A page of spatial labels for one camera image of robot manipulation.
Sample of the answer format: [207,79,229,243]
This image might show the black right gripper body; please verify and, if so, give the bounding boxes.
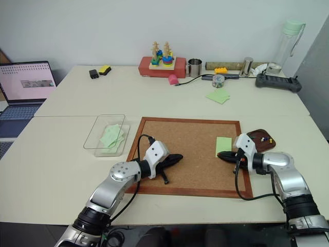
[232,149,253,174]

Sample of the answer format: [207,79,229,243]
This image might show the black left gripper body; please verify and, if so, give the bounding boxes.
[155,155,172,185]

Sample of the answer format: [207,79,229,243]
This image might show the single green sticky note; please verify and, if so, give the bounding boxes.
[215,136,233,158]

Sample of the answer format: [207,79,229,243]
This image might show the brown wooden tray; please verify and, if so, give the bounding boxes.
[246,128,277,153]

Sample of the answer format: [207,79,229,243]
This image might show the green sticky note stack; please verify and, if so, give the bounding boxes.
[205,87,231,106]

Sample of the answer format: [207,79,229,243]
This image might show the clear plastic box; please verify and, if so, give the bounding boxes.
[82,113,132,157]

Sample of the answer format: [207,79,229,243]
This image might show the clear jar of pushpins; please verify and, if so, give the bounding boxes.
[212,74,226,89]

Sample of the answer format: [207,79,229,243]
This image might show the red rectangular box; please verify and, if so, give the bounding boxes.
[138,56,187,79]

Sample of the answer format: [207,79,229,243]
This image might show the wood-framed cork board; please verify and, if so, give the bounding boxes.
[125,117,254,199]

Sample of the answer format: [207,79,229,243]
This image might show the loose green notes pile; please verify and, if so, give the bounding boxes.
[99,123,127,153]

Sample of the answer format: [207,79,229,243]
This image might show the dark slim usb hub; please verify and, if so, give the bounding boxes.
[201,73,240,81]

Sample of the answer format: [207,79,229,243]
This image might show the black handheld controller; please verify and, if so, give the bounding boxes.
[254,73,302,94]

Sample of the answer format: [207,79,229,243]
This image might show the shiny steel cylinder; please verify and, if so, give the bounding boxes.
[239,57,255,77]

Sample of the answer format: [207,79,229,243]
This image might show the stainless steel mug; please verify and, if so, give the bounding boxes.
[187,58,204,77]

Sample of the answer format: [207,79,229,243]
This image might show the crumpled white cloth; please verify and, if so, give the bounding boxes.
[251,63,268,76]

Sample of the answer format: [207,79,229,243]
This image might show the wooden colourful stacking toy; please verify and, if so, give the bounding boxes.
[149,41,177,70]

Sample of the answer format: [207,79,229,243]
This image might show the round silver metal tin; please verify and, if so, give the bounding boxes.
[265,62,283,77]

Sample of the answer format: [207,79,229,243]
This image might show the yellow black board eraser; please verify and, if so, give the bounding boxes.
[98,65,112,77]

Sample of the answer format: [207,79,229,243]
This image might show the clear bottle with green lid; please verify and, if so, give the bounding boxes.
[271,17,307,70]

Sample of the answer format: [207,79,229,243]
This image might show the open laptop computer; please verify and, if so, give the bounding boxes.
[0,60,58,141]

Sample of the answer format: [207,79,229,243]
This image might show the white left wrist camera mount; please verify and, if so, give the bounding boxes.
[143,140,170,180]

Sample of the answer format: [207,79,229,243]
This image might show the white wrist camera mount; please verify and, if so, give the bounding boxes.
[143,140,170,180]
[234,133,258,158]

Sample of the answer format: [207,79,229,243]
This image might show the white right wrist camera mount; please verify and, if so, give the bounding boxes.
[234,133,258,158]

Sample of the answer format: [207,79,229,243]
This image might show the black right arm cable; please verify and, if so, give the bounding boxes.
[234,154,285,201]

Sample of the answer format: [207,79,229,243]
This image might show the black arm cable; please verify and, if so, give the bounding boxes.
[234,154,285,201]
[106,134,156,224]

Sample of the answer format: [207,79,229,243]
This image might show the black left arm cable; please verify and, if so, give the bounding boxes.
[106,134,156,224]

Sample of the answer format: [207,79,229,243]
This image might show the thin black table cable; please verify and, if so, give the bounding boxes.
[174,74,214,87]

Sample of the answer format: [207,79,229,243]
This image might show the black coiled floor cables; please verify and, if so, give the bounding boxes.
[101,225,131,247]

